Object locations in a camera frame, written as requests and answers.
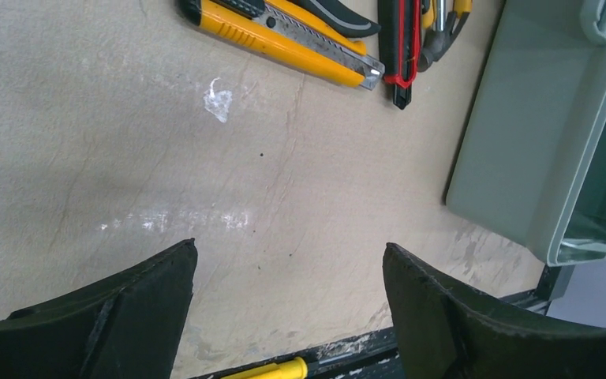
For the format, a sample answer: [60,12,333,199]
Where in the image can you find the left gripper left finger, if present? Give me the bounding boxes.
[0,239,198,378]

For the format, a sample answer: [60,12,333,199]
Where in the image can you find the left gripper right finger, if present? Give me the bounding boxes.
[383,242,606,378]

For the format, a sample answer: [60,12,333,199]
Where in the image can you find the green plastic tool box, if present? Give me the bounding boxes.
[446,1,606,267]

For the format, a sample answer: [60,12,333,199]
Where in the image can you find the small black hammer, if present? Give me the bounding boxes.
[417,25,465,73]

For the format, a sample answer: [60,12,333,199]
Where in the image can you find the red black utility knife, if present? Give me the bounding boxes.
[377,0,422,110]

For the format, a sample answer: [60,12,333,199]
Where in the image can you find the yellow black utility knife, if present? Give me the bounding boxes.
[177,0,384,90]

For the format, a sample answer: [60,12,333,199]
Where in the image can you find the yellow needle nose pliers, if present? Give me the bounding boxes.
[421,0,473,32]

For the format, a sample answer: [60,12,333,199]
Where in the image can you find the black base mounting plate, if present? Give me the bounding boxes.
[202,267,573,378]

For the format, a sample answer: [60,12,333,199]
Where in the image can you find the yellow precision screwdriver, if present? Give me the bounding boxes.
[223,357,328,379]

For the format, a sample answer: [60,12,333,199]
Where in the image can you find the black wire stripper pliers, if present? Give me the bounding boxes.
[293,0,381,39]

